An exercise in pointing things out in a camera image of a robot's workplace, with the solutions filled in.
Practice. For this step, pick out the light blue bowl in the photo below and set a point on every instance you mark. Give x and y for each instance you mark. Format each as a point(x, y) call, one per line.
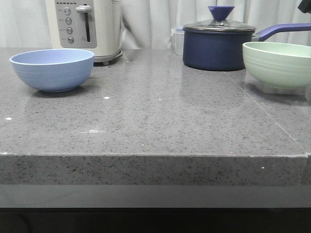
point(53, 70)

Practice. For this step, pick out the light green bowl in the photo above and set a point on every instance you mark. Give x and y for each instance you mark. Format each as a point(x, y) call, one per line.
point(279, 65)

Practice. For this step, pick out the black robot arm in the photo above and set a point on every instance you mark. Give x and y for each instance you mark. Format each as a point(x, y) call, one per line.
point(305, 6)

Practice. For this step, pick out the clear plastic container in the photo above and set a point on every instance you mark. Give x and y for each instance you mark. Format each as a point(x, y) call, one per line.
point(177, 39)

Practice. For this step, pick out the white curtain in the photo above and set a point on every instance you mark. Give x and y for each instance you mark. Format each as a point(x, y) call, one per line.
point(147, 24)

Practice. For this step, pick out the dark blue saucepan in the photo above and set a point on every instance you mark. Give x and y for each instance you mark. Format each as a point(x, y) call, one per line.
point(222, 51)

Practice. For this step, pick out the cream white toaster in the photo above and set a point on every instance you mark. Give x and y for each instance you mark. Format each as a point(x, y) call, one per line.
point(93, 25)

